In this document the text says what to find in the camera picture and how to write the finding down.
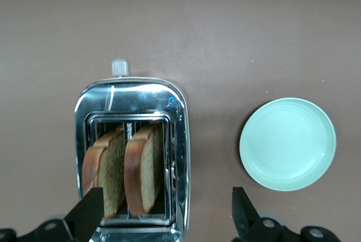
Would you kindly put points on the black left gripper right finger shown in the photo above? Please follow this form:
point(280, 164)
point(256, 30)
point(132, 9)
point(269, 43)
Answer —
point(242, 213)

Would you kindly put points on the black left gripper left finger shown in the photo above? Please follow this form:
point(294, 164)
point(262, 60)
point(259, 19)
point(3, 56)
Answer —
point(90, 211)

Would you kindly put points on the brown bread slice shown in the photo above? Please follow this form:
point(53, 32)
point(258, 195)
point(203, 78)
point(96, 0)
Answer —
point(111, 168)
point(144, 168)

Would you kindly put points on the light green round plate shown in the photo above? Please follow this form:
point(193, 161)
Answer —
point(287, 143)

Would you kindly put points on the beige chrome toaster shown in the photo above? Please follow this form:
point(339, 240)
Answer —
point(127, 98)

